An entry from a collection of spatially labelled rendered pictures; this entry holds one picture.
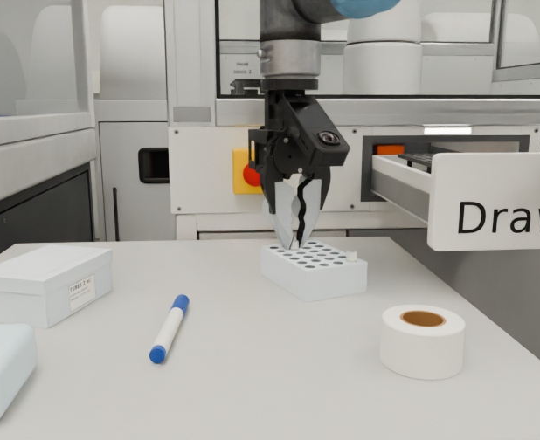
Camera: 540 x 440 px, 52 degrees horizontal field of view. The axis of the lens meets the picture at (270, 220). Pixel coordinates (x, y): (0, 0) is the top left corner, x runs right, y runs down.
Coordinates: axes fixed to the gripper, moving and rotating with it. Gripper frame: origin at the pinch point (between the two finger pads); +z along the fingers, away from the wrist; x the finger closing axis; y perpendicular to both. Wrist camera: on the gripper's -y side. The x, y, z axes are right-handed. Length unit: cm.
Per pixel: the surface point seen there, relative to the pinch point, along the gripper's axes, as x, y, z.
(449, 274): -38.5, 12.5, 13.5
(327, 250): -4.2, -0.8, 1.7
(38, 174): 27, 74, -1
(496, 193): -16.7, -16.2, -7.2
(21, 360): 32.9, -16.3, 2.4
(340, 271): -1.3, -8.4, 2.1
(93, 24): -28, 348, -70
